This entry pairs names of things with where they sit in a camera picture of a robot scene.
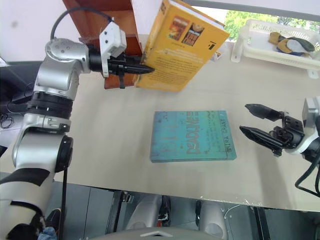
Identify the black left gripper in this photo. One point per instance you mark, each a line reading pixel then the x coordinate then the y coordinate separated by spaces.
pixel 116 66

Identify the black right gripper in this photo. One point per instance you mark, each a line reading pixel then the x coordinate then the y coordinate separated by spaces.
pixel 290 132

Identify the yellow hardcover book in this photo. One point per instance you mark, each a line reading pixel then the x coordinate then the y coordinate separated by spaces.
pixel 175 62

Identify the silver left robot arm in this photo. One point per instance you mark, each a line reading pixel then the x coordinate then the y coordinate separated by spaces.
pixel 57 72

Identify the wooden bookshelf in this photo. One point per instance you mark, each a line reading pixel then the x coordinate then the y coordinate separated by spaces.
pixel 95 20

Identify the teal paperback book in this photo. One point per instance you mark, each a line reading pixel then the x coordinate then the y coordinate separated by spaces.
pixel 192 136

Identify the white plastic basket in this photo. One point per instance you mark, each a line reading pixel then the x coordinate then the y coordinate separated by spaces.
pixel 257 50

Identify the items inside basket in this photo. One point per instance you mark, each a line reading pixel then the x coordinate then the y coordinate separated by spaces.
pixel 287 43

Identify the black table leg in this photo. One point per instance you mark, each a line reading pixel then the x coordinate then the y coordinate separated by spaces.
pixel 116 212

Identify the dark red shoe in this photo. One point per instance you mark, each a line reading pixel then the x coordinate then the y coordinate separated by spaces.
pixel 53 216

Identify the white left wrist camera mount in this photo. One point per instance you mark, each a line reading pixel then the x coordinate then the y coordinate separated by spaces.
pixel 112 40

